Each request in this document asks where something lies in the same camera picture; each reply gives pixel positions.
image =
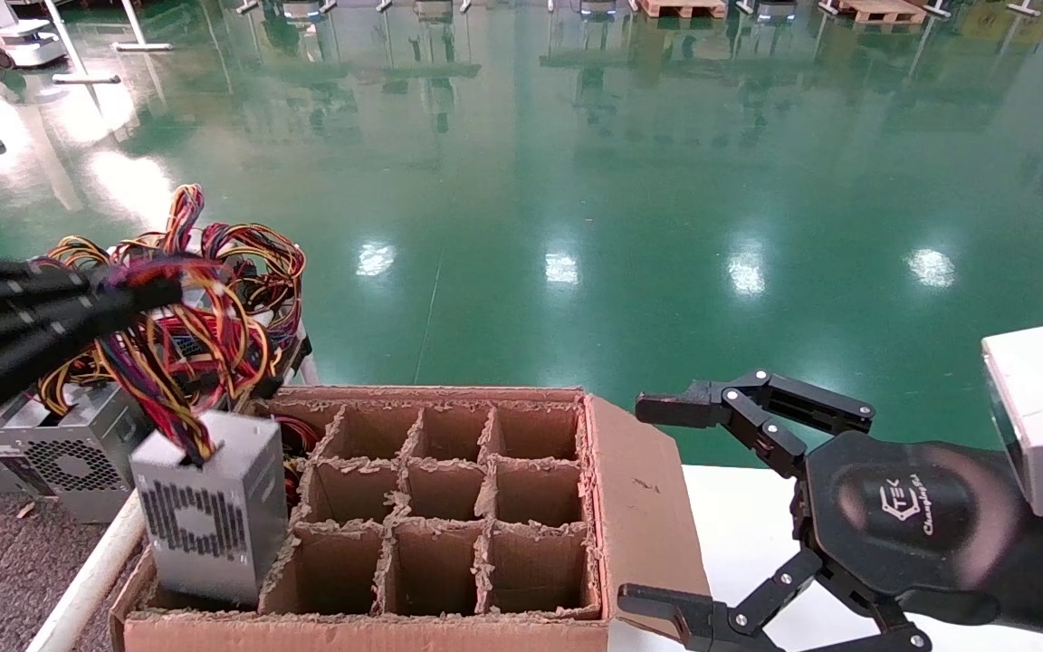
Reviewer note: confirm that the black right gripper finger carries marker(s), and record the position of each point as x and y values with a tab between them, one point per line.
712	625
757	403

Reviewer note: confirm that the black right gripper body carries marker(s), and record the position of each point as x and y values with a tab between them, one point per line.
902	516

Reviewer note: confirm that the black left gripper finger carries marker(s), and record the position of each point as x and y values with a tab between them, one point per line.
51	282
23	358

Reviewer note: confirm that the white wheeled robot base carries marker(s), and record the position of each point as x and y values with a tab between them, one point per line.
5	41

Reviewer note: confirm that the brown cardboard box with dividers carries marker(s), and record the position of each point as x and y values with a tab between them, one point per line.
639	507

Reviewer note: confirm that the power supply with orange bundle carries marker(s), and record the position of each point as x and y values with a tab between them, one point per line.
185	213

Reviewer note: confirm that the grey wheeled base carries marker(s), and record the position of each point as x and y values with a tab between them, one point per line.
598	6
777	9
302	9

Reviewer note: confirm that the wooden pallet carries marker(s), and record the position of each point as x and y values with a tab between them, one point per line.
882	11
683	7

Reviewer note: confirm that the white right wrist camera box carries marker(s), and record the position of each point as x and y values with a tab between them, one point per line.
1042	417

